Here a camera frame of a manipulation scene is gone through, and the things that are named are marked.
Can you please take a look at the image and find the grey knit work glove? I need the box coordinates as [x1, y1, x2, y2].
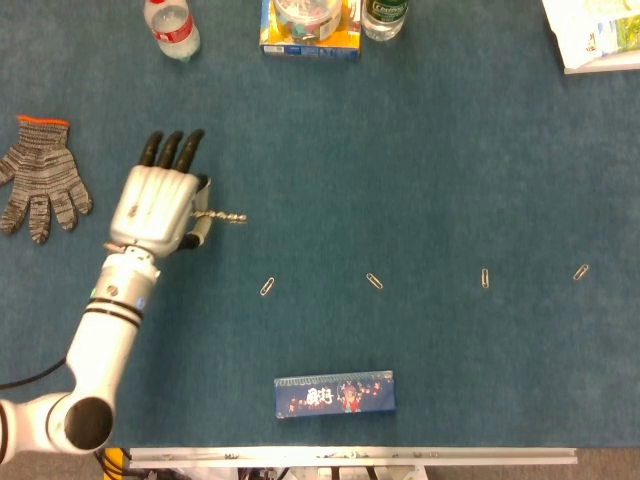
[0, 114, 94, 246]

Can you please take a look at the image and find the red label soda bottle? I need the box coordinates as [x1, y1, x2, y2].
[143, 0, 202, 63]

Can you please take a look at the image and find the teal felt table cloth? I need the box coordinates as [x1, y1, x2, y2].
[0, 0, 640, 449]

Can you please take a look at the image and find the yellow black cable bundle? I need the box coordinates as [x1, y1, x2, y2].
[92, 447, 132, 480]

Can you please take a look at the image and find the robot base hardware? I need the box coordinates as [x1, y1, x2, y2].
[149, 466, 431, 480]

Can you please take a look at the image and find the clear jar of colourful clips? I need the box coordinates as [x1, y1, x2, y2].
[271, 0, 344, 43]

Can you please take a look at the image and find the aluminium rail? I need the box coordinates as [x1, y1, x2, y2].
[128, 446, 579, 469]

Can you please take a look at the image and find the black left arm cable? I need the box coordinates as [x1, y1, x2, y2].
[0, 357, 68, 390]

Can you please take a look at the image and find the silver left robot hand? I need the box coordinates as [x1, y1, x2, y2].
[108, 128, 212, 260]

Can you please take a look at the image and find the flat white box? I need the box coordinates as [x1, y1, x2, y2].
[563, 48, 640, 76]

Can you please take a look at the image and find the dark blue pencil box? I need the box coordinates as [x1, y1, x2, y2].
[273, 370, 397, 420]

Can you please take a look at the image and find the blue yellow cardboard box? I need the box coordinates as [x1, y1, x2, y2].
[258, 0, 363, 62]

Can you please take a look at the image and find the green label water bottle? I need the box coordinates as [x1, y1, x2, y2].
[360, 0, 410, 42]

